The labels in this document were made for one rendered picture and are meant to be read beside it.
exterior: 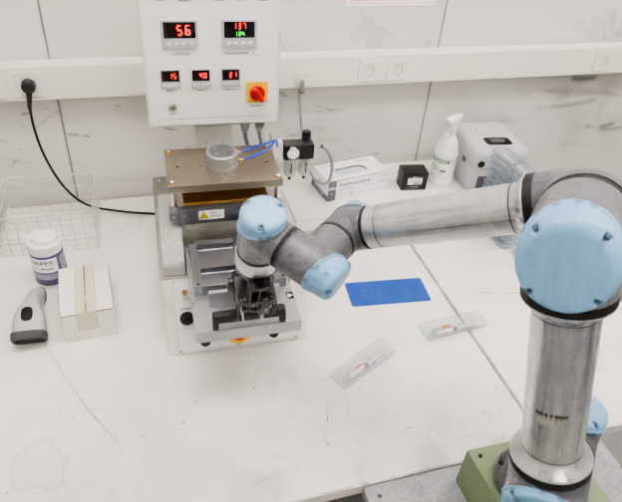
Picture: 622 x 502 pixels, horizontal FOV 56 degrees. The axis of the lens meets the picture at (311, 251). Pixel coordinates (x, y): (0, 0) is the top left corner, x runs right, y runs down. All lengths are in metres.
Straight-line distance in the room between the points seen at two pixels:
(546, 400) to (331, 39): 1.38
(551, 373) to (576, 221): 0.22
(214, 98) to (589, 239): 1.06
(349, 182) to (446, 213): 1.05
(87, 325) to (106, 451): 0.33
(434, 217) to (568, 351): 0.27
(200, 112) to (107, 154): 0.52
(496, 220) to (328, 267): 0.25
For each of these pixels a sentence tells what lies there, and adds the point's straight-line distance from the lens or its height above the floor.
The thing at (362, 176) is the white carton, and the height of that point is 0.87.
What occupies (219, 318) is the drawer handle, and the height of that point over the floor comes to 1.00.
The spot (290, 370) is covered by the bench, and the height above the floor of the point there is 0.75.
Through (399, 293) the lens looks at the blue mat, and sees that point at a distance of 1.68.
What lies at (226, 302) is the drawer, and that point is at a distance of 1.27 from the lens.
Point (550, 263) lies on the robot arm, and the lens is 0.72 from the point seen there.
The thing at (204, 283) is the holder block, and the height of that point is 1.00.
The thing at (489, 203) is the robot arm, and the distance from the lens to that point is 0.89.
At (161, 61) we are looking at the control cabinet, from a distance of 1.50.
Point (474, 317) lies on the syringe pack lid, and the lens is 1.64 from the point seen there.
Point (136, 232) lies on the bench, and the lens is 1.88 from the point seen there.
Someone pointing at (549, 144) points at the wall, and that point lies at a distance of 2.58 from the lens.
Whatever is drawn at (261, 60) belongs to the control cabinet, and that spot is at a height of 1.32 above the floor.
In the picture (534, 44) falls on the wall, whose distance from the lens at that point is 2.31.
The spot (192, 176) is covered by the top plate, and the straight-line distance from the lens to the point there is 1.43.
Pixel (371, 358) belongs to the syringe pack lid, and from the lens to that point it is 1.46.
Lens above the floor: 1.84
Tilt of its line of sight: 38 degrees down
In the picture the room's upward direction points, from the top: 5 degrees clockwise
